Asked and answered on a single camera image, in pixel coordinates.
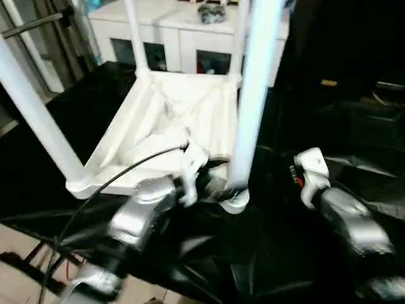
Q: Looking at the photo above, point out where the black backdrop cloth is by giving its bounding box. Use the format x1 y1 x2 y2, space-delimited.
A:
275 0 405 106

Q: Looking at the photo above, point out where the white cabinet with glass doors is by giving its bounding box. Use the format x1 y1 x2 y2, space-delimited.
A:
87 0 291 77

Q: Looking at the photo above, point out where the grey curtain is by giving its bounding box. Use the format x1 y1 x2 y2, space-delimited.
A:
37 0 99 87

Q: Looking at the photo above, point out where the white upright pipe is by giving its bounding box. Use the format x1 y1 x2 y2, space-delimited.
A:
6 0 66 93

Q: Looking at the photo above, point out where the grey metal rod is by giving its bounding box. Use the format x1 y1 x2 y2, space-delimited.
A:
1 12 73 39

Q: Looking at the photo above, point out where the red cable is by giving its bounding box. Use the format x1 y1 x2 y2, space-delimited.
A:
64 255 87 283

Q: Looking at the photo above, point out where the black folding table frame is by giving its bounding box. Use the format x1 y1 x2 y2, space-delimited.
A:
0 239 74 286

